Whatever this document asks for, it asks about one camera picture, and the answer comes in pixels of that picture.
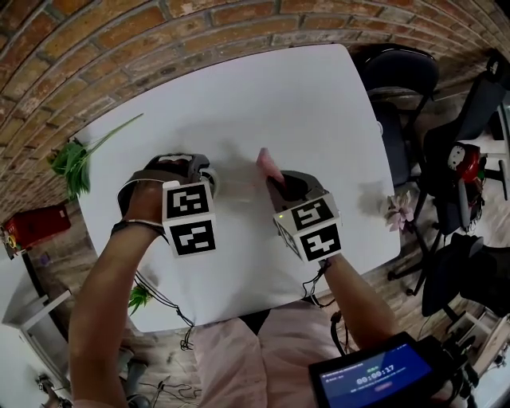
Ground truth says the black cable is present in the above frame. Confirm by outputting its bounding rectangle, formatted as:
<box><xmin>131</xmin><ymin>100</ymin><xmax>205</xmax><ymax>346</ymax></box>
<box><xmin>135</xmin><ymin>270</ymin><xmax>197</xmax><ymax>352</ymax></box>
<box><xmin>302</xmin><ymin>258</ymin><xmax>336</xmax><ymax>308</ymax></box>

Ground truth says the white shelf unit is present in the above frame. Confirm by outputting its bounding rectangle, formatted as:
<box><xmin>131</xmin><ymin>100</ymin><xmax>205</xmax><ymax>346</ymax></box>
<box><xmin>2</xmin><ymin>288</ymin><xmax>73</xmax><ymax>384</ymax></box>

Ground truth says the black wrist band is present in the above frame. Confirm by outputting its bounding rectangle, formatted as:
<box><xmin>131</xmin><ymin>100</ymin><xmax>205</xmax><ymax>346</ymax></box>
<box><xmin>110</xmin><ymin>219</ymin><xmax>169</xmax><ymax>245</ymax></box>

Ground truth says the black tablet mount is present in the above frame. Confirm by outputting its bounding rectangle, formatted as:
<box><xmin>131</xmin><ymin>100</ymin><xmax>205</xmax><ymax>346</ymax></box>
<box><xmin>418</xmin><ymin>334</ymin><xmax>481</xmax><ymax>408</ymax></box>

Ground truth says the person's pink clothing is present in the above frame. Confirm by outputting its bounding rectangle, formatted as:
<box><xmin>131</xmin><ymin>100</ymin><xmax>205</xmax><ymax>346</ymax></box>
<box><xmin>193</xmin><ymin>300</ymin><xmax>348</xmax><ymax>408</ymax></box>

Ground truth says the small green potted plant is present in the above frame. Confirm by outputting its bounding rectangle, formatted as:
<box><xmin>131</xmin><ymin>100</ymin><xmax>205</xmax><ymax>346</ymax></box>
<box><xmin>127</xmin><ymin>283</ymin><xmax>155</xmax><ymax>316</ymax></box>

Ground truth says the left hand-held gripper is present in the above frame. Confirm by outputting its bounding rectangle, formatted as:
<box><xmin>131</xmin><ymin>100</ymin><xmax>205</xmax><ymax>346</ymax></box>
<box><xmin>117</xmin><ymin>151</ymin><xmax>218</xmax><ymax>260</ymax></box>

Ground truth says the black folding chair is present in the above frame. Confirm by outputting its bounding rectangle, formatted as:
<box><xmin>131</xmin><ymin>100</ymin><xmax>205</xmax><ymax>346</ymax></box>
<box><xmin>356</xmin><ymin>45</ymin><xmax>440</xmax><ymax>189</ymax></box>

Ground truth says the pink artificial flower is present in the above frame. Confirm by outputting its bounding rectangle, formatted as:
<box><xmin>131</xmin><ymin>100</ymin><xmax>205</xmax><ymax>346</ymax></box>
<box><xmin>383</xmin><ymin>190</ymin><xmax>418</xmax><ymax>233</ymax></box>

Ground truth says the black office chair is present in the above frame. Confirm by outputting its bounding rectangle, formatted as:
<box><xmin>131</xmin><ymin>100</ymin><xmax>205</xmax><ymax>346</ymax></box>
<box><xmin>388</xmin><ymin>49</ymin><xmax>509</xmax><ymax>296</ymax></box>

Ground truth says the red and white toy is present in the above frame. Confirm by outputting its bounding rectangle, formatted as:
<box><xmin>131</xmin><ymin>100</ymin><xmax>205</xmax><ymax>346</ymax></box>
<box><xmin>446</xmin><ymin>143</ymin><xmax>485</xmax><ymax>185</ymax></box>

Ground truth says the small colourful toy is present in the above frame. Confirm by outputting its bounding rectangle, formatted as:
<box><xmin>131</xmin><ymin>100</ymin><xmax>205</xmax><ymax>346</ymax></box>
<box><xmin>1</xmin><ymin>230</ymin><xmax>22</xmax><ymax>261</ymax></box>

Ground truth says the person's left forearm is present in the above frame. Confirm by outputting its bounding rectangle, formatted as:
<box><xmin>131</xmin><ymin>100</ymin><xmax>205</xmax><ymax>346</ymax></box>
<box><xmin>68</xmin><ymin>222</ymin><xmax>169</xmax><ymax>408</ymax></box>

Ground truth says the red box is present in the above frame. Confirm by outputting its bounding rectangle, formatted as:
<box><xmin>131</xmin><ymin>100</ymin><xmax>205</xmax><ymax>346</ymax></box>
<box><xmin>0</xmin><ymin>205</ymin><xmax>73</xmax><ymax>257</ymax></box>

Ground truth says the pink cloth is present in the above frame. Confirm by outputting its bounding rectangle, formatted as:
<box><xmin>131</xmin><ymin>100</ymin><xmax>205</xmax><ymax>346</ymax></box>
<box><xmin>256</xmin><ymin>147</ymin><xmax>287</xmax><ymax>191</ymax></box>

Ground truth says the green leafy plant sprig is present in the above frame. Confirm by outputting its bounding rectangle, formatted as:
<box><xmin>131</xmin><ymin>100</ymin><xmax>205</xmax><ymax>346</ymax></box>
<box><xmin>47</xmin><ymin>113</ymin><xmax>145</xmax><ymax>201</ymax></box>

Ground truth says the person's right forearm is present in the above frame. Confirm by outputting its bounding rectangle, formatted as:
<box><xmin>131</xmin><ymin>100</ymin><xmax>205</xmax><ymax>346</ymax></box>
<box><xmin>318</xmin><ymin>253</ymin><xmax>402</xmax><ymax>360</ymax></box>

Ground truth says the person's left hand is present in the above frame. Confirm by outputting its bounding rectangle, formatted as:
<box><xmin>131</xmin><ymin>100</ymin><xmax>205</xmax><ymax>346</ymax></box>
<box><xmin>122</xmin><ymin>181</ymin><xmax>165</xmax><ymax>229</ymax></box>

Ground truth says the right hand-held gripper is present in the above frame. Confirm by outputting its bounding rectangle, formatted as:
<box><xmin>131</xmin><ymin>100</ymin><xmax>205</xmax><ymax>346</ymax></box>
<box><xmin>265</xmin><ymin>170</ymin><xmax>343</xmax><ymax>265</ymax></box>

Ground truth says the black tablet with blue screen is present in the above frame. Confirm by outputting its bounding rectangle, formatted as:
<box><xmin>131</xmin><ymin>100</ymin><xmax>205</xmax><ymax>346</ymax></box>
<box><xmin>308</xmin><ymin>332</ymin><xmax>435</xmax><ymax>408</ymax></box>

